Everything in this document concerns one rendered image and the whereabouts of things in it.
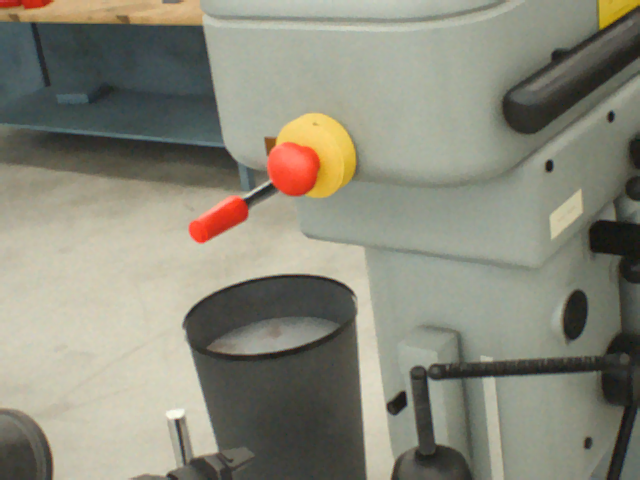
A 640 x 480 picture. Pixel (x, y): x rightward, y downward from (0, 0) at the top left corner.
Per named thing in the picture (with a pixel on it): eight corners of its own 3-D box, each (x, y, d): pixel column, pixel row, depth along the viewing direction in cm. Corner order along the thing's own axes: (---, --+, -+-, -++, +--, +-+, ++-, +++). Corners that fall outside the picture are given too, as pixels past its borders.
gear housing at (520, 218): (544, 279, 96) (535, 158, 92) (292, 242, 110) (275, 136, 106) (693, 138, 120) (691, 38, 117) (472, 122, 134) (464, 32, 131)
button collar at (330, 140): (347, 202, 89) (336, 123, 87) (280, 194, 93) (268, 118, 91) (362, 192, 91) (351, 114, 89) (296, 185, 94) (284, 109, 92)
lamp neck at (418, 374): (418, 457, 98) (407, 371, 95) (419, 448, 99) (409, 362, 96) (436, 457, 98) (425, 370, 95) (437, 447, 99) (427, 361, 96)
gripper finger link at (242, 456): (257, 464, 152) (228, 475, 146) (239, 448, 153) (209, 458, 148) (263, 454, 151) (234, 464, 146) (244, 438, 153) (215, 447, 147)
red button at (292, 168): (310, 203, 87) (302, 150, 86) (265, 198, 90) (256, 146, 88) (336, 187, 90) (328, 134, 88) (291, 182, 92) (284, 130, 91)
